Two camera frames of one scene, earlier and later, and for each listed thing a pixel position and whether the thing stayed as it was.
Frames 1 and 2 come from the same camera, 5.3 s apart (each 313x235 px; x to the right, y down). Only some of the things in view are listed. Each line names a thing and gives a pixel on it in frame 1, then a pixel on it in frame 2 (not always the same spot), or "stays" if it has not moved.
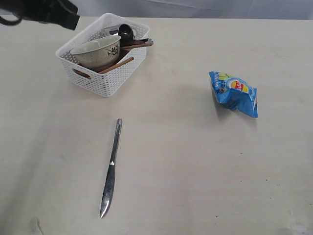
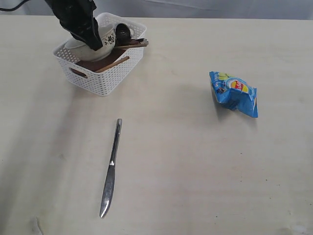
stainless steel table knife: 109,185 stays
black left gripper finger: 66,15 -> 88,32
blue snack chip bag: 234,93 stays
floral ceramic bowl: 98,54 -> 80,50
